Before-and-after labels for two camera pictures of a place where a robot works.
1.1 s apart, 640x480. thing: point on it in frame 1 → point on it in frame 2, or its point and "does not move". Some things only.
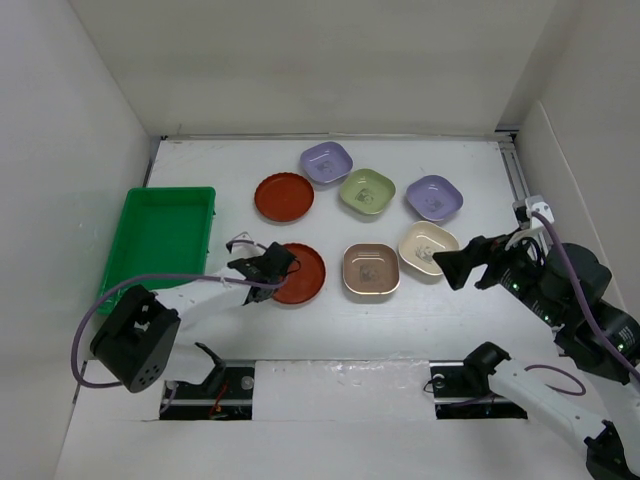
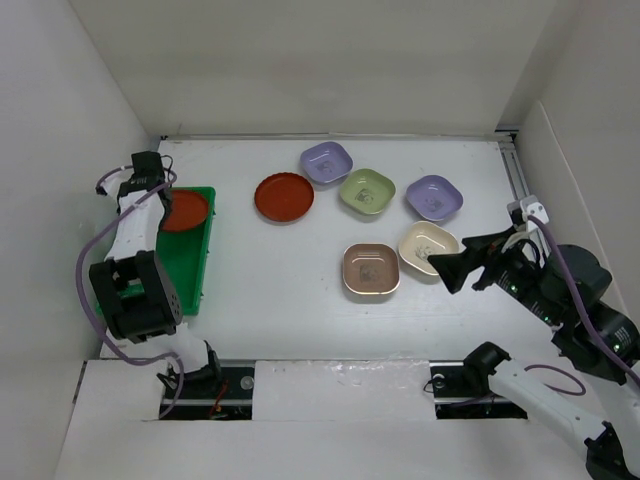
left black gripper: x=251 y=259 → x=165 y=215
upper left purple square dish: x=326 y=162 does not move
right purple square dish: x=434 y=197 does not move
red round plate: x=284 y=196 does not move
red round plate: x=306 y=275 → x=188 y=209
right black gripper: x=456 y=264 does not move
